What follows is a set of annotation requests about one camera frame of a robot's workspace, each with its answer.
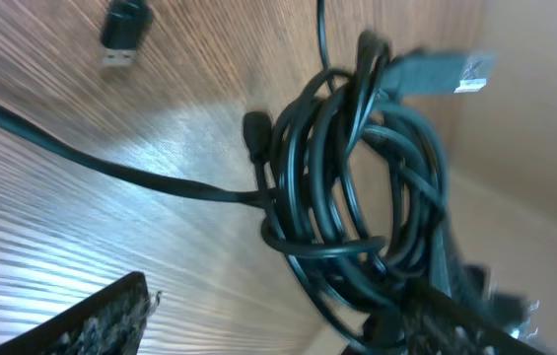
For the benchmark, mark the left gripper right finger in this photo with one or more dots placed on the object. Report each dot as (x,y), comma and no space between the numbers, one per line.
(427,321)

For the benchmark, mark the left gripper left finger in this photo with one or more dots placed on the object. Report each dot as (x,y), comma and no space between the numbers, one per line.
(109,322)

